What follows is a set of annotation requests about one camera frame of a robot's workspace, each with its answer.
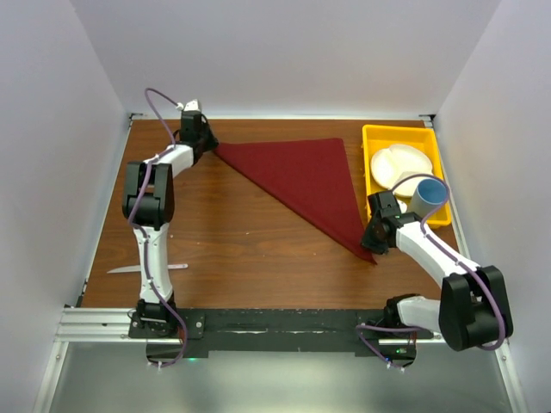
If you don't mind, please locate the dark red cloth napkin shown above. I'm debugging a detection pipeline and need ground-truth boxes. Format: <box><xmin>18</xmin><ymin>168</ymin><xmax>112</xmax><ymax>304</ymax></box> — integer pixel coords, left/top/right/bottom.
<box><xmin>215</xmin><ymin>138</ymin><xmax>375</xmax><ymax>263</ymax></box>

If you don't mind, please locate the silver table knife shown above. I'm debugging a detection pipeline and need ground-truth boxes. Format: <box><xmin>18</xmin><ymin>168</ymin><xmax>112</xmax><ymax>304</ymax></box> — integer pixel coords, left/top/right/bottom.
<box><xmin>108</xmin><ymin>263</ymin><xmax>189</xmax><ymax>274</ymax></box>

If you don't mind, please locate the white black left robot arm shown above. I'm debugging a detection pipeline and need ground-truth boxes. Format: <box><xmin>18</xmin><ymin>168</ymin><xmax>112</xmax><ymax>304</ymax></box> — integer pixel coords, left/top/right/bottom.
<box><xmin>122</xmin><ymin>108</ymin><xmax>219</xmax><ymax>337</ymax></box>

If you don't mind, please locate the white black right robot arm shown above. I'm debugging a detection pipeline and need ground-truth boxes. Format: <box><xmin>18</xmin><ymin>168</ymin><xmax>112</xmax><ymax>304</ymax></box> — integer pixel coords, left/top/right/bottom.
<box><xmin>361</xmin><ymin>191</ymin><xmax>514</xmax><ymax>351</ymax></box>

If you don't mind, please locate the blue plastic cup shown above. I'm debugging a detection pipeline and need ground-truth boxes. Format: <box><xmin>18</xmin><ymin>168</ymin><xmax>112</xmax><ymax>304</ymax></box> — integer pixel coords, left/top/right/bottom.
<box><xmin>407</xmin><ymin>178</ymin><xmax>448</xmax><ymax>218</ymax></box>

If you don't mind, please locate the white divided plate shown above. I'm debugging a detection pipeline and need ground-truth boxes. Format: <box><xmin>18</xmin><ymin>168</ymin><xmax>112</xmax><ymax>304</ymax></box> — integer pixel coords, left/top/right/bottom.
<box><xmin>368</xmin><ymin>144</ymin><xmax>434</xmax><ymax>194</ymax></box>

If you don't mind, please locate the yellow plastic tray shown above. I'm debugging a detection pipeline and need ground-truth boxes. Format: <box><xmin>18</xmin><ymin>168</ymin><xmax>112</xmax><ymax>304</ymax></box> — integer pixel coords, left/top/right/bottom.
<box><xmin>362</xmin><ymin>125</ymin><xmax>444</xmax><ymax>207</ymax></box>

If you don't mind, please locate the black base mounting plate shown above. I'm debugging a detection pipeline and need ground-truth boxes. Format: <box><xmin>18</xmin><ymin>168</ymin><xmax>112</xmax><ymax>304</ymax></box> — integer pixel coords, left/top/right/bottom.
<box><xmin>145</xmin><ymin>329</ymin><xmax>433</xmax><ymax>367</ymax></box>

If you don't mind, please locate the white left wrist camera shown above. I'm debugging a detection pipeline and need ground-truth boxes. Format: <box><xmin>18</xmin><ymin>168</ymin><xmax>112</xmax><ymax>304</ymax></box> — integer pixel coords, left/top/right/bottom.
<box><xmin>176</xmin><ymin>99</ymin><xmax>202</xmax><ymax>112</ymax></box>

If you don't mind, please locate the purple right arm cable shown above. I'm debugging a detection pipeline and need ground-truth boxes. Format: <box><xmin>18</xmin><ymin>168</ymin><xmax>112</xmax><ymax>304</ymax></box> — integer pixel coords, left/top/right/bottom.
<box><xmin>355</xmin><ymin>172</ymin><xmax>505</xmax><ymax>371</ymax></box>

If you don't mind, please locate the aluminium frame rail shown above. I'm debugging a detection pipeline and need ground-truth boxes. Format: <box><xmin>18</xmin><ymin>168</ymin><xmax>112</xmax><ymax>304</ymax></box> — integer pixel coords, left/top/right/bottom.
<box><xmin>53</xmin><ymin>305</ymin><xmax>510</xmax><ymax>344</ymax></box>

